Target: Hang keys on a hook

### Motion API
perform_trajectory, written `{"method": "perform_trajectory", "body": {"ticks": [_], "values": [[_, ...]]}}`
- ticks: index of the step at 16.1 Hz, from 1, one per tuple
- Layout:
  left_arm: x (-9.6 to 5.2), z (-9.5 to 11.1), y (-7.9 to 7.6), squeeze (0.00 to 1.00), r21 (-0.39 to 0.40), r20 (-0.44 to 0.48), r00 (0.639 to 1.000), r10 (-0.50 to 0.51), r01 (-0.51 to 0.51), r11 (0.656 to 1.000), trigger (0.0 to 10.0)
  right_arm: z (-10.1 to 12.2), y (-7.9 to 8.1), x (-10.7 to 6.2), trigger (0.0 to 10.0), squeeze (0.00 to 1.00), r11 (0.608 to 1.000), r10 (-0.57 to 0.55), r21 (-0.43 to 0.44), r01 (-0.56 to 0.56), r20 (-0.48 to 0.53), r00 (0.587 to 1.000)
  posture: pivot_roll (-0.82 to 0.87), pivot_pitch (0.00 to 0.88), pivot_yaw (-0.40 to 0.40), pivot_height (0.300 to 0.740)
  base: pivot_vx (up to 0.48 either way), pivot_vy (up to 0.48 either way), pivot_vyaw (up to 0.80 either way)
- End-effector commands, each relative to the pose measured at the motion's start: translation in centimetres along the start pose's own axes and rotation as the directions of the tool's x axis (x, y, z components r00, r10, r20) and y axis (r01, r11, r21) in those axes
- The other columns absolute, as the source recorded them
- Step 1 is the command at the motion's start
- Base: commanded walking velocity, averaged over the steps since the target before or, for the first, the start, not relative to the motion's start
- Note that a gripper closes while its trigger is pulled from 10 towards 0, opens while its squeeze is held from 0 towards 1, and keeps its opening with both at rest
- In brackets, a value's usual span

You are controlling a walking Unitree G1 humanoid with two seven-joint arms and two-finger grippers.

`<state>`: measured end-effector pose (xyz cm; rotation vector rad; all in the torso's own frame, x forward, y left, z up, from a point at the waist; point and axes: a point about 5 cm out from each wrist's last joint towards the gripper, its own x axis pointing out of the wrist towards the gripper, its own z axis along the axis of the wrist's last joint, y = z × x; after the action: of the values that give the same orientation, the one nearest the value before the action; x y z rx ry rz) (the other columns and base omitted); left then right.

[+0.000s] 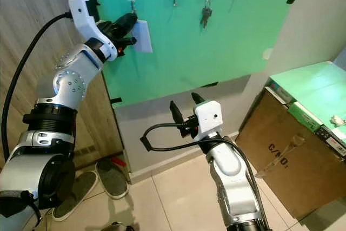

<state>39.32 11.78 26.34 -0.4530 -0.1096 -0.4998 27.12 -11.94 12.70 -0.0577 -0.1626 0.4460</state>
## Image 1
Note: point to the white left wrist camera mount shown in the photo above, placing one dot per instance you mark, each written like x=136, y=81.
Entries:
x=81, y=12

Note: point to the keys with white charm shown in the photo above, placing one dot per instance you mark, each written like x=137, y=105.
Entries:
x=338, y=120

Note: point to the green carton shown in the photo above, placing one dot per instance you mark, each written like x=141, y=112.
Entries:
x=305, y=116

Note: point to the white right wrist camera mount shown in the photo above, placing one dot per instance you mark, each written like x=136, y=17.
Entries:
x=210, y=117

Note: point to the wood grain cabinet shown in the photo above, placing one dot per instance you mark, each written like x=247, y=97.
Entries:
x=27, y=4

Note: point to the small red object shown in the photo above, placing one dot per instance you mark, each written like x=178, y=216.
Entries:
x=118, y=160

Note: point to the pale tape piece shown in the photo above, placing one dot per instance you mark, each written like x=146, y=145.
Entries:
x=266, y=53

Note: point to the green wall board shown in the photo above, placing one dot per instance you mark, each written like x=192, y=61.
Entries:
x=227, y=52

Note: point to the white key tag card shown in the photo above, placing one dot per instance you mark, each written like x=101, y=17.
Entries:
x=144, y=36

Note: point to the large cardboard box table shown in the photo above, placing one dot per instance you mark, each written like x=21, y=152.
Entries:
x=292, y=182

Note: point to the dark key bunch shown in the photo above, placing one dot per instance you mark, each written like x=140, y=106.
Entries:
x=206, y=14

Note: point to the robot left leg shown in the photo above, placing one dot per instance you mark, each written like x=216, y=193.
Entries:
x=122, y=226

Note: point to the grey robot torso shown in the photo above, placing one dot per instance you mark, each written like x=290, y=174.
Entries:
x=16, y=220

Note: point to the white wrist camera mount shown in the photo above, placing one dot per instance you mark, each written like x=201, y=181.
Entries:
x=210, y=117
x=81, y=12

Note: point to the grey slip-on shoe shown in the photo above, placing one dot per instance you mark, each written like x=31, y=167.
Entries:
x=113, y=179
x=73, y=198

